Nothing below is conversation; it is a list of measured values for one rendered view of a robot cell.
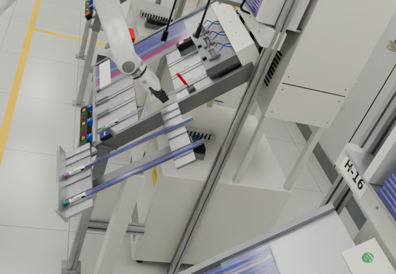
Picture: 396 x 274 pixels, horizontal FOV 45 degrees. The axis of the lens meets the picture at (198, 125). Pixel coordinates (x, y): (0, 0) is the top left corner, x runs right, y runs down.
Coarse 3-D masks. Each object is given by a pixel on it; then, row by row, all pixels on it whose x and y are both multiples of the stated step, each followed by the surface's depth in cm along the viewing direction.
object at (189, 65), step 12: (192, 24) 232; (204, 24) 226; (168, 60) 218; (180, 60) 212; (192, 60) 208; (180, 72) 205; (192, 72) 201; (204, 72) 196; (180, 84) 198; (204, 84) 190; (180, 96) 192
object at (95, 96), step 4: (96, 92) 225; (96, 96) 222; (96, 100) 219; (96, 104) 216; (96, 108) 214; (96, 112) 211; (96, 116) 209; (96, 120) 206; (96, 124) 203; (96, 128) 201; (96, 132) 199; (96, 136) 197; (96, 140) 194
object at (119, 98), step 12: (120, 84) 222; (132, 84) 216; (108, 96) 218; (120, 96) 214; (132, 96) 209; (108, 108) 211; (120, 108) 206; (132, 108) 202; (108, 120) 204; (132, 120) 195
